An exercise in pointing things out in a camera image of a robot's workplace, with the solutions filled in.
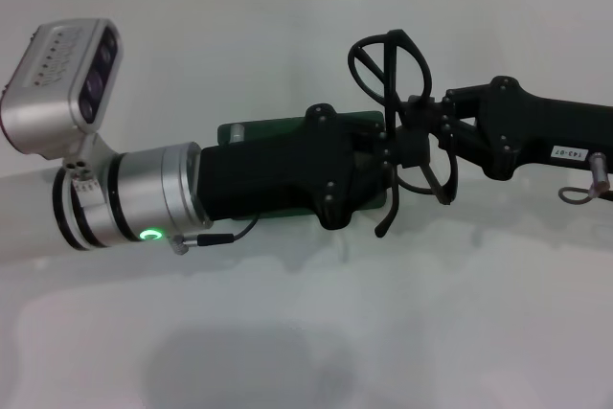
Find black round glasses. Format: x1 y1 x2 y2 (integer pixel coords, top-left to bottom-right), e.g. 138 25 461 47
346 29 462 239

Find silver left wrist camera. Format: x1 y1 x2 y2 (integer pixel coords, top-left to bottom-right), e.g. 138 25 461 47
0 17 125 162

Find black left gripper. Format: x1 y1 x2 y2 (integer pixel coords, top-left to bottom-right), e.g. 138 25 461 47
197 102 431 232

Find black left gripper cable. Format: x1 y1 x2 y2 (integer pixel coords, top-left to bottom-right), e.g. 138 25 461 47
170 214 262 257

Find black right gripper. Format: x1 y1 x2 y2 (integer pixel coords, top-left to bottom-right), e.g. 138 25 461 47
403 75 613 182

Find green glasses case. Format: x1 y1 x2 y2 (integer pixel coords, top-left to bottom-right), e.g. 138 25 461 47
216 110 388 215

